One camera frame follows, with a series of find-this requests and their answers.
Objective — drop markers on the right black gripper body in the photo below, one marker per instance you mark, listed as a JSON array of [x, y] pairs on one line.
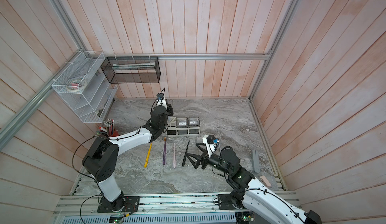
[[206, 159]]

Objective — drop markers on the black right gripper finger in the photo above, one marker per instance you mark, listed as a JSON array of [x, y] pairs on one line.
[[202, 150], [193, 158]]

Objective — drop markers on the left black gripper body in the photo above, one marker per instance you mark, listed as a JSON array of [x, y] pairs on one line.
[[170, 109]]

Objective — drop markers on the purple toothbrush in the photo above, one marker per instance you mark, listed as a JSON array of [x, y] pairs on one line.
[[164, 152]]

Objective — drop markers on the yellow toothbrush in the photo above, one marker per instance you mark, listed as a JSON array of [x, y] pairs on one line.
[[148, 156]]

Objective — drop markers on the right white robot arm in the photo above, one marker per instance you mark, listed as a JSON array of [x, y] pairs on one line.
[[248, 192]]

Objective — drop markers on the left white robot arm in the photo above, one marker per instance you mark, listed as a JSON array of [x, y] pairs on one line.
[[100, 161]]

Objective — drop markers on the black toothbrush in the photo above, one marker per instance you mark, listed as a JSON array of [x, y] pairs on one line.
[[185, 154]]

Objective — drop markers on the light pink toothbrush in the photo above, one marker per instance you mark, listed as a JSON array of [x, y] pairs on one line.
[[174, 156]]

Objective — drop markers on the grey flat block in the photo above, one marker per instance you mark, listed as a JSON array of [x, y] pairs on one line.
[[255, 161]]

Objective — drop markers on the red pencil cup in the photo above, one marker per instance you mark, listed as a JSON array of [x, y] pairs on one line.
[[106, 133]]

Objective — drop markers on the pink eraser block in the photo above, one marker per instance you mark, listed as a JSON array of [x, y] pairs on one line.
[[265, 181]]

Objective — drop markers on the tape roll on shelf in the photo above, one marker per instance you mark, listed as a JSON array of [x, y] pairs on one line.
[[76, 85]]

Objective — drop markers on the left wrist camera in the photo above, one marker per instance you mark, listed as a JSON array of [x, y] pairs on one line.
[[160, 98]]

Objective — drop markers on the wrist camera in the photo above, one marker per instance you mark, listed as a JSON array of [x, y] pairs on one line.
[[160, 98], [212, 144]]

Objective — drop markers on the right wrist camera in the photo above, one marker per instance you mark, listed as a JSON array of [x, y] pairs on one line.
[[212, 144]]

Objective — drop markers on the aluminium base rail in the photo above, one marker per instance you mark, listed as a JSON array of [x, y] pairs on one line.
[[76, 205]]

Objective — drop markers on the black wire mesh basket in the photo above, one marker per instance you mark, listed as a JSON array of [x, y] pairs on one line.
[[129, 70]]

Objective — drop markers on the white wire mesh shelf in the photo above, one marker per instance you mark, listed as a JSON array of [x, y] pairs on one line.
[[93, 103]]

